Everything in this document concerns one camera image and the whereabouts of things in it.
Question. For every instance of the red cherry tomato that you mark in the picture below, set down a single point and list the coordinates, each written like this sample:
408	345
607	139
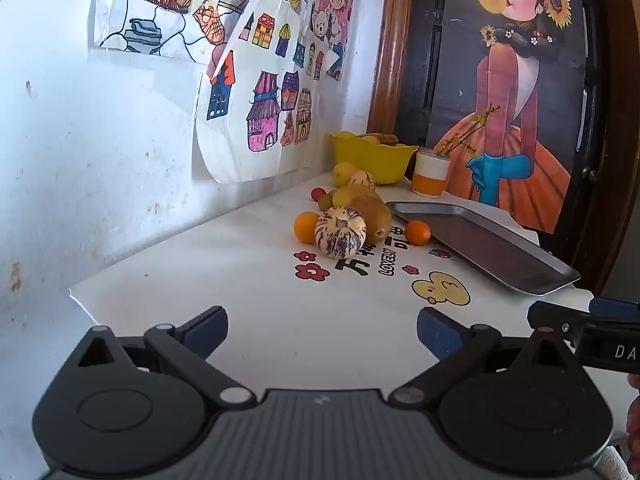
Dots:
318	194

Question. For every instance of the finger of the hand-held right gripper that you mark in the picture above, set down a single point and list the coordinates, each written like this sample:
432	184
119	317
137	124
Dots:
555	317
615	309

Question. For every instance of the person's right hand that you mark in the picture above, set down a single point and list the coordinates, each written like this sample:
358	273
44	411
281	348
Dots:
634	420

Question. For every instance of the yellow lemon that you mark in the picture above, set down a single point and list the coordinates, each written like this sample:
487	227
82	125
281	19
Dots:
343	172

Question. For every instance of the wooden frame post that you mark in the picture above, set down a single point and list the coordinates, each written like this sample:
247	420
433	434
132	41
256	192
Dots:
622	135
392	35

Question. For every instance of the yellow plastic bowl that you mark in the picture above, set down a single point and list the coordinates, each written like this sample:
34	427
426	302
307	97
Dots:
372	162

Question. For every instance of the white and orange cup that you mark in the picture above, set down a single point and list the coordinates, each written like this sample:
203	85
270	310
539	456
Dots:
430	175

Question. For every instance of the large striped pepino melon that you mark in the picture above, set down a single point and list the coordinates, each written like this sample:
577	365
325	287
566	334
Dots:
340	234

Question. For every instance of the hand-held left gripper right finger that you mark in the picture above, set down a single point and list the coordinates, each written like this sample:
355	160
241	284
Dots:
435	332

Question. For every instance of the wall poster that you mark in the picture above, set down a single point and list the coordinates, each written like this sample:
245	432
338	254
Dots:
505	85

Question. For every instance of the brown kiwi fruit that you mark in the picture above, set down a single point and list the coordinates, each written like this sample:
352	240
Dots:
377	220

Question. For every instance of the yellow flower twig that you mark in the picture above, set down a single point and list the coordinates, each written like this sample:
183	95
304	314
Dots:
467	132

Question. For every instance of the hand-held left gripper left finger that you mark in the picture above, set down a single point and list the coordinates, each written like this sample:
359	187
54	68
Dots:
207	327

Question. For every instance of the house drawing paper sheet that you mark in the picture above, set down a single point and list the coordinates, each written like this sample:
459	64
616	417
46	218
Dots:
240	150

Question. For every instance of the yellow mango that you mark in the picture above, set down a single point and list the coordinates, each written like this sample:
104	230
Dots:
352	194

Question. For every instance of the metal tray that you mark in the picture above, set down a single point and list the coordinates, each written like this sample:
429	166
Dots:
490	250

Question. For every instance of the coloured figure drawing sheet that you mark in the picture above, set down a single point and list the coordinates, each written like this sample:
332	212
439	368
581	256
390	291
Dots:
165	15

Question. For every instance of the pale yellow fruit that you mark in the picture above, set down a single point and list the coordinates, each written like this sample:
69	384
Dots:
371	139

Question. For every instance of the brown oblong fruit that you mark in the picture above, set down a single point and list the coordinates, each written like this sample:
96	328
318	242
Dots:
388	138

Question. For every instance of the small orange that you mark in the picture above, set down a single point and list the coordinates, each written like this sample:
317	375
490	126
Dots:
417	233

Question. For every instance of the small striped pepino melon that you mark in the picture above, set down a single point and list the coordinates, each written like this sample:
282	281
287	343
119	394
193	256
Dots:
362	180

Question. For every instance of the pink cartoon drawing sheet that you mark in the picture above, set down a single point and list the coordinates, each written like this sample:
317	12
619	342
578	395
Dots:
332	5

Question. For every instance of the green kiwi fruit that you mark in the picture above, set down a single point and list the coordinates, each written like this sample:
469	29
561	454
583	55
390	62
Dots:
325	202

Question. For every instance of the black frame panel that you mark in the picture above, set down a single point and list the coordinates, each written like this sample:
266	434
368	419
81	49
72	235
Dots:
595	110

